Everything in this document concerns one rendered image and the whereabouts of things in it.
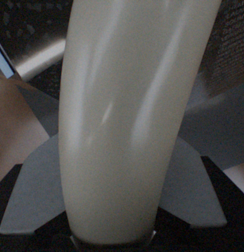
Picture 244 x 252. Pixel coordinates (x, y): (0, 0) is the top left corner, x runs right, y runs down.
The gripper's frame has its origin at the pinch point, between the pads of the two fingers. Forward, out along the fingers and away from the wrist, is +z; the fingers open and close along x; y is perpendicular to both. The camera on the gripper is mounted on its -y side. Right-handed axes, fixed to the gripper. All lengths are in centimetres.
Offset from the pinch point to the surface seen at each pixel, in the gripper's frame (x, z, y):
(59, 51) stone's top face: -4.0, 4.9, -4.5
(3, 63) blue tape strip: -10.2, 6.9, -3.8
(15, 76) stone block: -9.0, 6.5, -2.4
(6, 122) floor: -67, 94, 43
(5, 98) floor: -63, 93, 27
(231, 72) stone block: 20.5, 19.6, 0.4
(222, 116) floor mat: 64, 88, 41
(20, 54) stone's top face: -7.4, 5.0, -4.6
